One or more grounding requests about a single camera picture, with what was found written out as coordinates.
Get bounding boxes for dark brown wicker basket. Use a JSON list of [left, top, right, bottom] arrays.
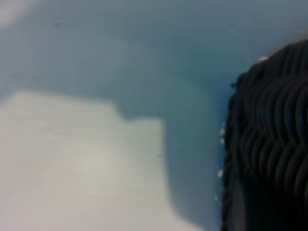
[[219, 39, 308, 231]]

